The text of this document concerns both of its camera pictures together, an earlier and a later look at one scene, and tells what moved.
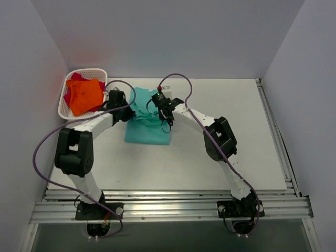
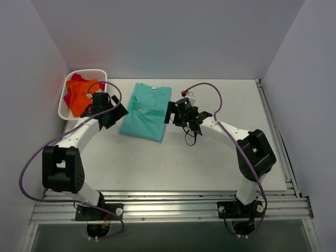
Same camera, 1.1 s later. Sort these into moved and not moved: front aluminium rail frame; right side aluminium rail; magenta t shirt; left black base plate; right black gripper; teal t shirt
Moved: teal t shirt; right black gripper
Not moved: front aluminium rail frame; right side aluminium rail; left black base plate; magenta t shirt
